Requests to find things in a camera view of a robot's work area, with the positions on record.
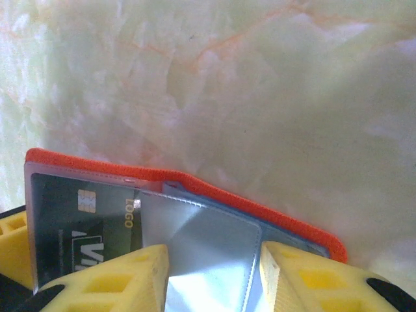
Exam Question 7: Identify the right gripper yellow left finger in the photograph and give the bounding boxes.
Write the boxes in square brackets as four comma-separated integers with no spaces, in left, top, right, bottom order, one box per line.
[32,243,170,312]

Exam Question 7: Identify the orange card holder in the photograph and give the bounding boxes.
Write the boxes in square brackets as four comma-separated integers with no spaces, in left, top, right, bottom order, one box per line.
[24,148,349,312]

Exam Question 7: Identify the black VIP credit card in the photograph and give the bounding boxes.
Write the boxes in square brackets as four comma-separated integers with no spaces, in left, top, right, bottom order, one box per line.
[31,173,144,290]

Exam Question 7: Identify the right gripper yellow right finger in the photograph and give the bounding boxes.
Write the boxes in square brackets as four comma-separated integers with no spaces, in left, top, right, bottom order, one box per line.
[259,242,416,312]

